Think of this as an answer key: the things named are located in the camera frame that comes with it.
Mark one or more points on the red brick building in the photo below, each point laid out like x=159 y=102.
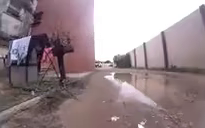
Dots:
x=73 y=33

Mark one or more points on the clothes on drying line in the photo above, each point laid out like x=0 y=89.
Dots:
x=26 y=53

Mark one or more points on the patchy grass verge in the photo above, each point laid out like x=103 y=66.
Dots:
x=10 y=95

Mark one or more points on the pale wall with brown pillars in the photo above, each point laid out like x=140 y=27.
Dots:
x=186 y=45

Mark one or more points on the rainwater puddle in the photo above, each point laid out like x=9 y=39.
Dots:
x=140 y=88

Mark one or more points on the grey concrete building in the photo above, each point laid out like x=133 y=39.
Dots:
x=8 y=26

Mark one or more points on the brown dirt road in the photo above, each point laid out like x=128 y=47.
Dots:
x=90 y=106

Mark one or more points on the pale concrete kerb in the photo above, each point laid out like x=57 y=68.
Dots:
x=18 y=108

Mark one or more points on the robot's own part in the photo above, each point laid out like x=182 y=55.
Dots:
x=140 y=125

